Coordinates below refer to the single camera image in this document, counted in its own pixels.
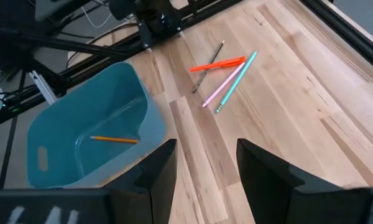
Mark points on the teal plastic bin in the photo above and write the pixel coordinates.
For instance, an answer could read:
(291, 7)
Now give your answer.
(59, 140)

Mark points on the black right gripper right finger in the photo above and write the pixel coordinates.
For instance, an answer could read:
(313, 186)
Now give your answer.
(267, 186)

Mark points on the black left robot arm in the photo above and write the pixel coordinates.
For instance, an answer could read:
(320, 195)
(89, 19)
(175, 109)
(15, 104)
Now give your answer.
(161, 18)

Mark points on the dark grey pencil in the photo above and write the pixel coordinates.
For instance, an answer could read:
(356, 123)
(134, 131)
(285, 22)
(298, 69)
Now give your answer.
(209, 65)

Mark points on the pink pencil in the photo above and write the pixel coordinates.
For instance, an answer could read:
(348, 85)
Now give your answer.
(222, 85)

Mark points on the orange pen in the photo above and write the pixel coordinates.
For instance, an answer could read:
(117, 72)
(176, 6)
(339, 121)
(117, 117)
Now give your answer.
(219, 64)

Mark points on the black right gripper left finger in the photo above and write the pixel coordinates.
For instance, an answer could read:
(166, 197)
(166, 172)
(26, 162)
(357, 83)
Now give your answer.
(152, 193)

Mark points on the orange pencil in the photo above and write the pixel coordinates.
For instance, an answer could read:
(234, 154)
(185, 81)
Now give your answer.
(115, 139)

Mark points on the silver metal bar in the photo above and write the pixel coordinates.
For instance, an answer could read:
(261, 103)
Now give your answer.
(43, 87)

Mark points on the mint green pencil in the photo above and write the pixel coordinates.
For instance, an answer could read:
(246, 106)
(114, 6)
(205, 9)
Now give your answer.
(236, 82)

